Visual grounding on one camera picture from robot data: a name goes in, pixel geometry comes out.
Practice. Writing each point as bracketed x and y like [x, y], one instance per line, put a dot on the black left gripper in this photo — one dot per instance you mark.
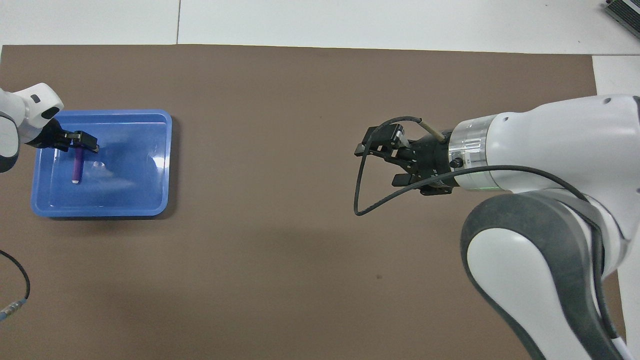
[47, 137]

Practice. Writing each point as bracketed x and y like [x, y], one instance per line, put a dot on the brown table mat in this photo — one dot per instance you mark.
[250, 100]

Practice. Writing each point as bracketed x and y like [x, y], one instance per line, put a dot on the blue plastic tray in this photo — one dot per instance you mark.
[130, 190]

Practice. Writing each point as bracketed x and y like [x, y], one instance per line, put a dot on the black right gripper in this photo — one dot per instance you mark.
[430, 160]

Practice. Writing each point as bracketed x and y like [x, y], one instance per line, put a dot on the purple pen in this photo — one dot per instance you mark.
[77, 165]

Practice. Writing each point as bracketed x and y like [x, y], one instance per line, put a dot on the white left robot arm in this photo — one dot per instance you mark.
[30, 105]

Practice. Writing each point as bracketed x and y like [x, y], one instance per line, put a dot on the grey ribbed device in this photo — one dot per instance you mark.
[625, 10]

